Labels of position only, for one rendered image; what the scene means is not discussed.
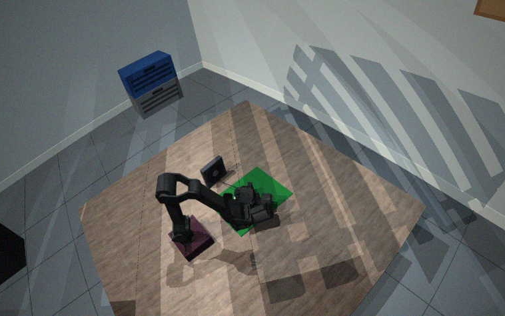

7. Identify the green circuit board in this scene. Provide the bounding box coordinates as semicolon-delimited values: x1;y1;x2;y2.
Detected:
219;167;292;237

